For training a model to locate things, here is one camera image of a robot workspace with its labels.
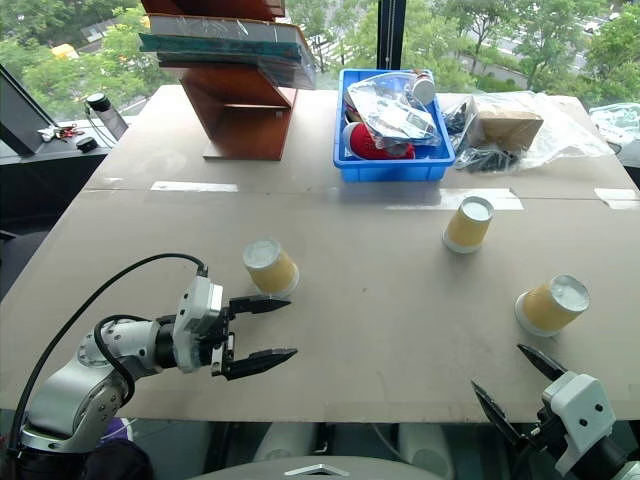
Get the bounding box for white capped bottle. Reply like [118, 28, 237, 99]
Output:
[410, 69, 437, 105]

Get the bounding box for red and white cloth item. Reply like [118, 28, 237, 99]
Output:
[341, 122, 416, 160]

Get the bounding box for brown paper parcel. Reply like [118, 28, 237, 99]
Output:
[473, 102, 544, 154]

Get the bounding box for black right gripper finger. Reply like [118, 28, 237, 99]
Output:
[516, 343, 569, 385]
[470, 379, 531, 454]

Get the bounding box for cardboard box in plastic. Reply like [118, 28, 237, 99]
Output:
[439, 91, 617, 174]

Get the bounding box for blue plastic bin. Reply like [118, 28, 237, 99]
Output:
[332, 68, 457, 184]

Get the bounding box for red keys bundle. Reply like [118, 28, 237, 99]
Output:
[37, 125, 85, 143]

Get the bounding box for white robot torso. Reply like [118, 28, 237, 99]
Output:
[189, 422, 456, 480]

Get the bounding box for dark purple rounded shape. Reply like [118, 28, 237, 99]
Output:
[82, 418, 155, 480]

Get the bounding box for black cylindrical device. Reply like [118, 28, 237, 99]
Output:
[85, 92, 130, 142]

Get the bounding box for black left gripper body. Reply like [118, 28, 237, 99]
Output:
[209, 298, 238, 378]

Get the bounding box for bag of black cables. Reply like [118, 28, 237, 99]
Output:
[441, 94, 521, 175]

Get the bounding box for clear plastic bag with items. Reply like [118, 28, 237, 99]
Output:
[345, 69, 443, 152]

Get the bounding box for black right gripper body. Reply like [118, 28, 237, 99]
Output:
[508, 407, 576, 480]

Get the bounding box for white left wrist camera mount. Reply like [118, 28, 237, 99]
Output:
[172, 276, 224, 374]

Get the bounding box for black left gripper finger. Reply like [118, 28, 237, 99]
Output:
[221, 348, 299, 382]
[228, 295, 293, 316]

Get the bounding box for yellow paper cup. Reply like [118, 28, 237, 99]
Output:
[242, 238, 300, 295]
[442, 196, 496, 255]
[514, 274, 591, 338]

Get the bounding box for brown wooden shelf stand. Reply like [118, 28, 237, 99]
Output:
[139, 0, 299, 162]

